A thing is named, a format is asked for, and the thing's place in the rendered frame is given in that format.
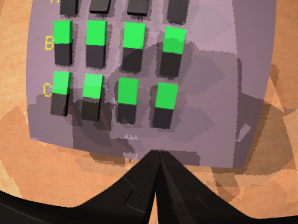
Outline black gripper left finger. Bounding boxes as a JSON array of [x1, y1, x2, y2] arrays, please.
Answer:
[[0, 149, 161, 224]]

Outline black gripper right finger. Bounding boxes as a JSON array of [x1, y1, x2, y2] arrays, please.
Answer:
[[156, 151, 298, 224]]

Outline grey switch panel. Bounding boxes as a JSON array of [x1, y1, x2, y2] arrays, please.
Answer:
[[25, 0, 277, 169]]

